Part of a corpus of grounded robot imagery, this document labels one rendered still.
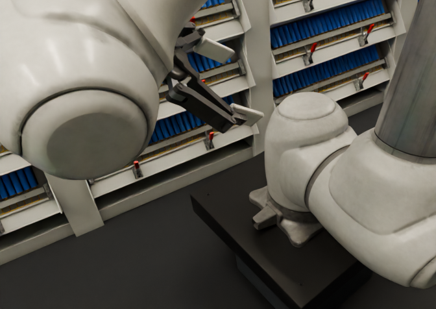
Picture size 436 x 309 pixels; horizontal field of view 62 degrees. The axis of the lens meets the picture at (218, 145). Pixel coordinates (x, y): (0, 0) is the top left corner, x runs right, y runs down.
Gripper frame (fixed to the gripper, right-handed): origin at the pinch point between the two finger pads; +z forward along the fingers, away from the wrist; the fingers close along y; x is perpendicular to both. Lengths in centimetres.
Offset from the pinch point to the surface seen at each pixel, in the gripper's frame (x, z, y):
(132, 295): -66, 15, 15
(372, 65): 2, 105, -44
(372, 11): 15, 92, -56
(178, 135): -51, 35, -31
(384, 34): 13, 100, -49
